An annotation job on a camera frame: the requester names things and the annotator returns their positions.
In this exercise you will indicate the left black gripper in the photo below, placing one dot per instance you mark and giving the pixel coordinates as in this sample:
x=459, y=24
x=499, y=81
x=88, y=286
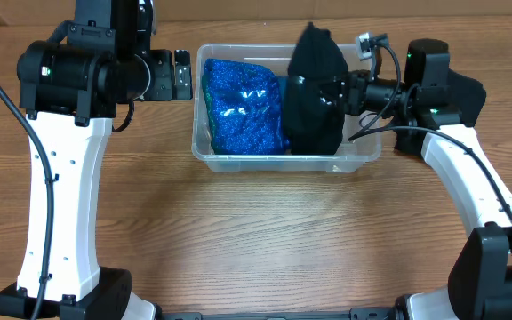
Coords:
x=163, y=89

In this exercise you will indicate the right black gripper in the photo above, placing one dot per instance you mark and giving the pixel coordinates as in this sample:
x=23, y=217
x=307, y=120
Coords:
x=348, y=98

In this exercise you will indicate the small black cloth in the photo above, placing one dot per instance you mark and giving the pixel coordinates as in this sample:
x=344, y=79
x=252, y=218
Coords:
x=316, y=56

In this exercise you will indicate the blue sequin cloth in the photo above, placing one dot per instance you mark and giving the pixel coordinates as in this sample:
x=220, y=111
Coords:
x=244, y=108

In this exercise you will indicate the large black garment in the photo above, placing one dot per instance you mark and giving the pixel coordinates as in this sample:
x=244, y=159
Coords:
x=464, y=101

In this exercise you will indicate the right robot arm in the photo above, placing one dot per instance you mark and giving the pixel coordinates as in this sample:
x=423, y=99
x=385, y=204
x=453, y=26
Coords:
x=480, y=283

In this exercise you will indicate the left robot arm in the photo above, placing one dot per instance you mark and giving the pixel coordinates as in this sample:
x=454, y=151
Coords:
x=70, y=87

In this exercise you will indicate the clear plastic storage bin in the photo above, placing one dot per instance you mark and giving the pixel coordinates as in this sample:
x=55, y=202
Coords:
x=348, y=158

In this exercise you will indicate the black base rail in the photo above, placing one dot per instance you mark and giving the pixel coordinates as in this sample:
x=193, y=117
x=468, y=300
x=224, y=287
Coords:
x=278, y=315

